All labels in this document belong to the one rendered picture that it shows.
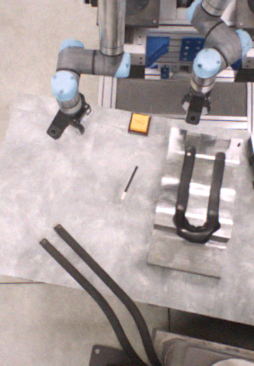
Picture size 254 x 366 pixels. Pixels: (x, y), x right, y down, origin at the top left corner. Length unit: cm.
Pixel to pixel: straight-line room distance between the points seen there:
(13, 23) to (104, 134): 140
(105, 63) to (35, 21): 168
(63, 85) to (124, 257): 69
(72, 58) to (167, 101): 118
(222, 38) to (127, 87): 117
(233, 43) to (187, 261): 74
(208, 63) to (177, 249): 66
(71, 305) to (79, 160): 96
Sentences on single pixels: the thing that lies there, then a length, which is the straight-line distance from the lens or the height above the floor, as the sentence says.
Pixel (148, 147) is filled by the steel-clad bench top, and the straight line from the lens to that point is 197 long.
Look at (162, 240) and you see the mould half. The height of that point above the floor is 86.
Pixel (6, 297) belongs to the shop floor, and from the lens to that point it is 275.
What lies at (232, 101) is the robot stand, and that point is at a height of 21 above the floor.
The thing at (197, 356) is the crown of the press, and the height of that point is 200.
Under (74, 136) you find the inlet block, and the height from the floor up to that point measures 96.
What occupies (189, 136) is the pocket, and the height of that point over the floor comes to 86.
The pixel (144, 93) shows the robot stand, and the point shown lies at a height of 21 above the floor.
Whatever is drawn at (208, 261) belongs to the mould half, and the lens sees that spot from 183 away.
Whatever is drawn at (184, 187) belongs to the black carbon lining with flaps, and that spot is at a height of 88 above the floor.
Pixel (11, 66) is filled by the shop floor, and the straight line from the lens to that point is 310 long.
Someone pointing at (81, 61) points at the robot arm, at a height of 128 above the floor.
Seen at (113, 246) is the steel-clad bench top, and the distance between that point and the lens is 189.
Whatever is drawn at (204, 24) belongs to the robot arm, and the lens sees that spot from 165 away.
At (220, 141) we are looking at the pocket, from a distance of 193.
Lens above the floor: 267
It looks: 74 degrees down
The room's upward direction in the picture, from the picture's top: 5 degrees counter-clockwise
